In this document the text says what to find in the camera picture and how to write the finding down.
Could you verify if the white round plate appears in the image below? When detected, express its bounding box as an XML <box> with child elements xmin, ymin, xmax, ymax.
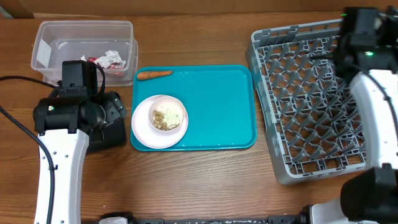
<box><xmin>131</xmin><ymin>95</ymin><xmax>189</xmax><ymax>151</ymax></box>

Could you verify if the orange carrot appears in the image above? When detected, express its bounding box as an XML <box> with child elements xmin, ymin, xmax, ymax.
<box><xmin>137</xmin><ymin>70</ymin><xmax>173</xmax><ymax>81</ymax></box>

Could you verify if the white tissue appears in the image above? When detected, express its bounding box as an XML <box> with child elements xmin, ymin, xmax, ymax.
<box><xmin>94</xmin><ymin>50</ymin><xmax>126</xmax><ymax>68</ymax></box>

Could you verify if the pink bowl with food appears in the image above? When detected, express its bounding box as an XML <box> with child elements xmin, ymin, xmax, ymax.
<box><xmin>148</xmin><ymin>96</ymin><xmax>187</xmax><ymax>133</ymax></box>

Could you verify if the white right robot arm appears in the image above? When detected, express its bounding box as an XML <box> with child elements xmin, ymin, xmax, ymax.
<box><xmin>299</xmin><ymin>6</ymin><xmax>397</xmax><ymax>223</ymax></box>

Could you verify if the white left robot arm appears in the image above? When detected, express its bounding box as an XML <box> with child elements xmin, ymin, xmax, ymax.
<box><xmin>33</xmin><ymin>60</ymin><xmax>127</xmax><ymax>223</ymax></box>

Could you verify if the clear plastic waste bin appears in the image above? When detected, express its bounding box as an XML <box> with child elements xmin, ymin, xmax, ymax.
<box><xmin>30</xmin><ymin>21</ymin><xmax>138</xmax><ymax>86</ymax></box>

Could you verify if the grey dishwasher rack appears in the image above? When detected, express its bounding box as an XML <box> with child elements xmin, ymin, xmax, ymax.
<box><xmin>246</xmin><ymin>19</ymin><xmax>366</xmax><ymax>184</ymax></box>

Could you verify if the black plastic tray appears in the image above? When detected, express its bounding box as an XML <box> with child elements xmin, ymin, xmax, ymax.
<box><xmin>86</xmin><ymin>118</ymin><xmax>126</xmax><ymax>154</ymax></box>

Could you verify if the teal serving tray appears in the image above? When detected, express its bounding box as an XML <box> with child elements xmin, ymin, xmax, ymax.
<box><xmin>132</xmin><ymin>65</ymin><xmax>257</xmax><ymax>151</ymax></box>

